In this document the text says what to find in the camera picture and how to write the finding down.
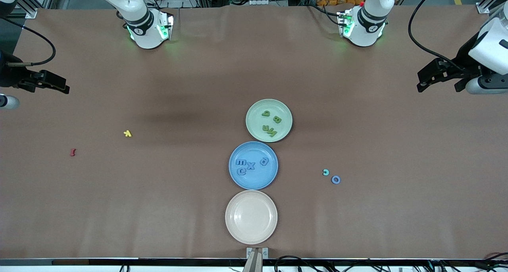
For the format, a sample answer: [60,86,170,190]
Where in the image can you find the beige plate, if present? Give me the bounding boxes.
[225,190,278,245]

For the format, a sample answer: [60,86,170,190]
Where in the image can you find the aluminium frame profile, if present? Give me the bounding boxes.
[476,0,508,14]
[16,0,52,19]

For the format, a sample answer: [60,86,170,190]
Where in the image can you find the brown table cover sheet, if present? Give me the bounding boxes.
[0,4,508,260]

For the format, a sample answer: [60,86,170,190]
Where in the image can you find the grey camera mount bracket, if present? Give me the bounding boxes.
[242,247,269,272]

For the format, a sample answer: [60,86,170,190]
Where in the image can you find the black floor cable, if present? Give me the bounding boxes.
[274,255,318,272]

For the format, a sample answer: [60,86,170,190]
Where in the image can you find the pale green plate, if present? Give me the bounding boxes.
[245,98,293,143]

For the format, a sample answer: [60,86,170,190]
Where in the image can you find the blue plate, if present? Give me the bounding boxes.
[229,141,279,190]

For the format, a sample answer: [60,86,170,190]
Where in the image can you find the black table edge rail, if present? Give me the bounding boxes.
[0,258,508,267]

